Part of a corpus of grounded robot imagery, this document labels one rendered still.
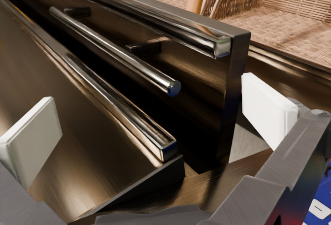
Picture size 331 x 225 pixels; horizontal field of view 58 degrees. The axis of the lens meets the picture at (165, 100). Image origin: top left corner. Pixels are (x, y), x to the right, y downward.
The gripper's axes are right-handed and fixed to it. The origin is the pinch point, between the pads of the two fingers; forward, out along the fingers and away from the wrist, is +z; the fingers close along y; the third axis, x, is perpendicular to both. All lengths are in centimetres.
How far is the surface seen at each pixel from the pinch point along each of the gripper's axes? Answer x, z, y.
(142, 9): 6.0, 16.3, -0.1
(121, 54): 1.7, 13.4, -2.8
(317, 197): -10.8, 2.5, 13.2
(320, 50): -11, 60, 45
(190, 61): 0.3, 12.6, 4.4
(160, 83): -0.3, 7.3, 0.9
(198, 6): 4.6, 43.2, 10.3
